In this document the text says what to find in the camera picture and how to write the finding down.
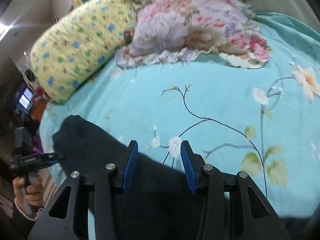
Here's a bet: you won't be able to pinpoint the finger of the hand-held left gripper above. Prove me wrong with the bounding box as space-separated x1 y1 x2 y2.
41 152 65 166

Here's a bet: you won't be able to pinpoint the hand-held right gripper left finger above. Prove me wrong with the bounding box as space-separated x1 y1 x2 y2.
27 140 139 240

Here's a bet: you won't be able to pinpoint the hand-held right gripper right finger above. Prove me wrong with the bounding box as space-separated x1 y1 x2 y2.
180 140 292 240

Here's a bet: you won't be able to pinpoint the black pants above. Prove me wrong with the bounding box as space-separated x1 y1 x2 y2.
52 115 269 240

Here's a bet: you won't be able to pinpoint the person's left hand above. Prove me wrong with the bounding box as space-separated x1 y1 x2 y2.
13 176 44 214

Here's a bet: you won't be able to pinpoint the orange cabinet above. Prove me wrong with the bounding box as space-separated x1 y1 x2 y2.
30 99 52 122

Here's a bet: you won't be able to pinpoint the lit screen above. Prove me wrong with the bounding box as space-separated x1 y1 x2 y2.
18 87 34 111

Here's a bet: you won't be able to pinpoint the teal floral bed sheet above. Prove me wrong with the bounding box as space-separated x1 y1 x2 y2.
39 11 320 240

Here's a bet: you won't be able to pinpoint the yellow bear print pillow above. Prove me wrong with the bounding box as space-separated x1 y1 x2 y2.
30 0 138 105

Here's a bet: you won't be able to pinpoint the pink floral ruffled pillow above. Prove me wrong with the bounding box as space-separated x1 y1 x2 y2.
114 0 271 69

